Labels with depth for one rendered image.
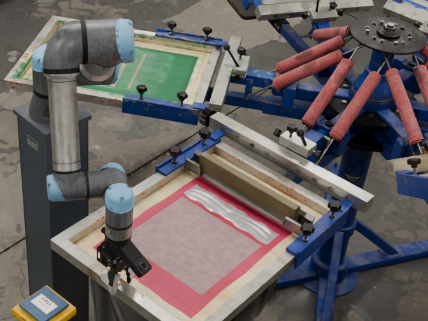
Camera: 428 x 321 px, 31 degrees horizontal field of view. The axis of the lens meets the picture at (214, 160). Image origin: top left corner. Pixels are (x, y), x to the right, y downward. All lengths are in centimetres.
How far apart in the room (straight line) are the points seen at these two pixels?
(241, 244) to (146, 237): 30
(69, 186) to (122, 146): 235
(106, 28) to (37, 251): 115
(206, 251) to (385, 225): 190
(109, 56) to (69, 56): 10
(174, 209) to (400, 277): 165
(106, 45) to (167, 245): 73
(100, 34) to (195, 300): 82
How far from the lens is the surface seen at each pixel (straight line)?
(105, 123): 465
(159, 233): 251
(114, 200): 205
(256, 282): 234
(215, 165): 265
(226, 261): 244
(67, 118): 209
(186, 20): 584
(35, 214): 282
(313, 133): 290
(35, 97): 254
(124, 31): 207
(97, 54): 206
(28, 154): 268
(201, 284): 236
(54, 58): 206
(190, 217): 257
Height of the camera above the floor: 266
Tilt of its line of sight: 37 degrees down
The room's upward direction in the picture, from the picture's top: 7 degrees clockwise
